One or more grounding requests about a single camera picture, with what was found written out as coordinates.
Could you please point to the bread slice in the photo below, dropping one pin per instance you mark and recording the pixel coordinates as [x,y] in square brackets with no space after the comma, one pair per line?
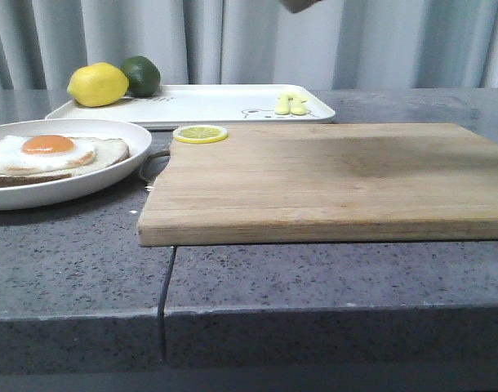
[108,153]
[296,6]

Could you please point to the grey curtain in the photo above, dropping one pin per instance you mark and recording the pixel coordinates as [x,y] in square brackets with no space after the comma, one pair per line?
[368,45]

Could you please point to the lemon slice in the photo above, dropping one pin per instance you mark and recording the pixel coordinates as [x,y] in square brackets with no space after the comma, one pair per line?
[200,134]

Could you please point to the green lime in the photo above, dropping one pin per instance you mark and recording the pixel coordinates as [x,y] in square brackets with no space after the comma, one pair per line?
[143,76]

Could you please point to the front yellow lemon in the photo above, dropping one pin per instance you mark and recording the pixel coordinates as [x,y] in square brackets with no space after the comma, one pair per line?
[98,85]

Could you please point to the fried egg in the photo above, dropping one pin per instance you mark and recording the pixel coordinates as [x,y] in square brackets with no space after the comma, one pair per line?
[36,154]

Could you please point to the wooden cutting board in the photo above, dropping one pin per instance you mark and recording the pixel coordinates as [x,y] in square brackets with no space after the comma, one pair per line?
[326,183]

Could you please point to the white round plate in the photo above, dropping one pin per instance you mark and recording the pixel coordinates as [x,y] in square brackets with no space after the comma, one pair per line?
[137,139]

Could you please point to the white rectangular tray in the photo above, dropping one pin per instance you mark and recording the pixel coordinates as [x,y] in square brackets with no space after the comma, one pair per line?
[176,105]

